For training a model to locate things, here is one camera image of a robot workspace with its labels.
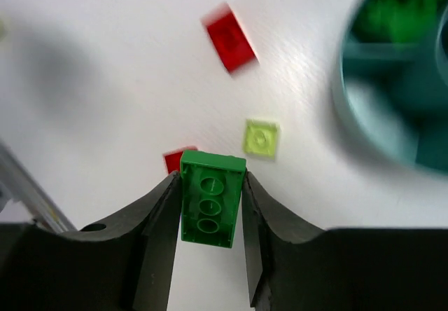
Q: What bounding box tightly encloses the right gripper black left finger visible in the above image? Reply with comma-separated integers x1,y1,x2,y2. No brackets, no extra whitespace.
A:
1,172,182,310

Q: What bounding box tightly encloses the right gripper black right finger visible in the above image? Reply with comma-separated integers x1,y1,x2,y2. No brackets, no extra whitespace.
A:
241,173,447,310

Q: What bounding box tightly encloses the green lego plate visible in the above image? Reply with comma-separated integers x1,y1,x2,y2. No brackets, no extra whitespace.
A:
180,150,246,249

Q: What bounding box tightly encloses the dark green small lego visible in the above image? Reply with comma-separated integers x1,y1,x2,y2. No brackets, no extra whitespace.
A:
352,0,440,43

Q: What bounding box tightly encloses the red rectangular lego brick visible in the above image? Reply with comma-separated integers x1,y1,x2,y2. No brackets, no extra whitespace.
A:
162,146,197,174

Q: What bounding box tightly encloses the light green small lego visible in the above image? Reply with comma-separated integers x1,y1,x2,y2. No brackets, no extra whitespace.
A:
242,119,280,160

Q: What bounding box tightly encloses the teal round divided container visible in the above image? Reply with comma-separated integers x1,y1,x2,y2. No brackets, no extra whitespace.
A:
333,0,447,173

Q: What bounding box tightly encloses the red curved lego brick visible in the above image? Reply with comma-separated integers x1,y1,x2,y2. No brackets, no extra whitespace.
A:
201,4,257,74

